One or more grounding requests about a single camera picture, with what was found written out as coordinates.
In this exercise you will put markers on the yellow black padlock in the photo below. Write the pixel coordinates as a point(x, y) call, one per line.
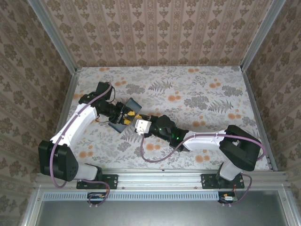
point(129, 115)

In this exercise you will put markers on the starry night print tray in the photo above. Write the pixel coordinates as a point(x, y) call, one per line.
point(134, 103)

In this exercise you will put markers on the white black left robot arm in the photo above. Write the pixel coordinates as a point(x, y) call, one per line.
point(80, 124)

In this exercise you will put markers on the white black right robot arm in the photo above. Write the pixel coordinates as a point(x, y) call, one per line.
point(204, 141)

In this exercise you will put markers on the small left circuit board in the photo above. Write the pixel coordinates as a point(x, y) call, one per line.
point(97, 196)

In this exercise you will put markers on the small circuit board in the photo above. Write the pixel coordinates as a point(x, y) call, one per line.
point(97, 196)
point(229, 198)

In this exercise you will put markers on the grey metal lower panel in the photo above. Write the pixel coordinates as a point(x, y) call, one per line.
point(164, 214)

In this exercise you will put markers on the small right circuit board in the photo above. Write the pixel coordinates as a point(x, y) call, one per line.
point(229, 198)

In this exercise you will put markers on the aluminium table side rail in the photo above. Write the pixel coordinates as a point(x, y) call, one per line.
point(69, 96)
point(256, 106)

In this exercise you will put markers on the aluminium front frame rail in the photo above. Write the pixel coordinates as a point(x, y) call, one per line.
point(160, 179)

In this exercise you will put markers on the aluminium frame corner post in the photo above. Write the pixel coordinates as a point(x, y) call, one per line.
point(54, 37)
point(263, 35)

